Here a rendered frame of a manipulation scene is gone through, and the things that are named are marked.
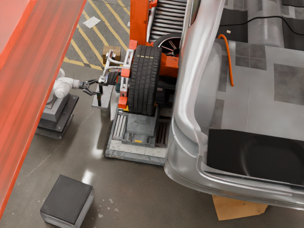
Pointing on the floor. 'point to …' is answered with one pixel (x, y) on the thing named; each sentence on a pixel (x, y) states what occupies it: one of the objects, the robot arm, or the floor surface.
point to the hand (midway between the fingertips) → (100, 87)
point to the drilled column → (106, 111)
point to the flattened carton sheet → (236, 208)
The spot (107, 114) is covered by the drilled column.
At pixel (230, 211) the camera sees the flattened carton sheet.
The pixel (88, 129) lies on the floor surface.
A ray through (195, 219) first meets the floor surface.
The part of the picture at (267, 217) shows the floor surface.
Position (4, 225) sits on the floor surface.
